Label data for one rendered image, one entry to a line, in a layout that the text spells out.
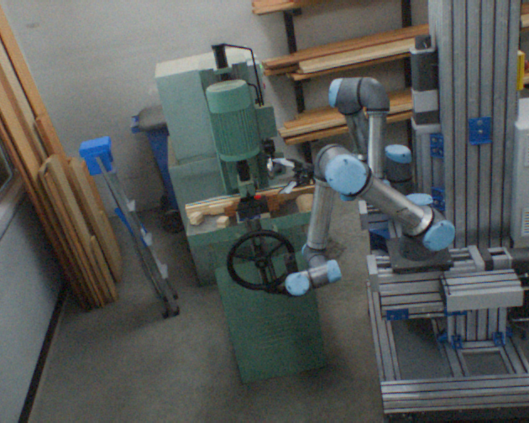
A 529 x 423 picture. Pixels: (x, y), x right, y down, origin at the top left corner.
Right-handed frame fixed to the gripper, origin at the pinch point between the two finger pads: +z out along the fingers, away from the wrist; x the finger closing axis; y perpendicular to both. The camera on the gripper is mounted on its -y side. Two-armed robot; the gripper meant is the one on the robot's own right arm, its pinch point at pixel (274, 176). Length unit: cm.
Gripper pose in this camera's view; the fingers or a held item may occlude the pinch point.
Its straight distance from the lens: 222.6
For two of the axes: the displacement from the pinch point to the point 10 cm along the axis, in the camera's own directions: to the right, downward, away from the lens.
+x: 1.7, 9.0, 4.0
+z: -9.8, 1.9, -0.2
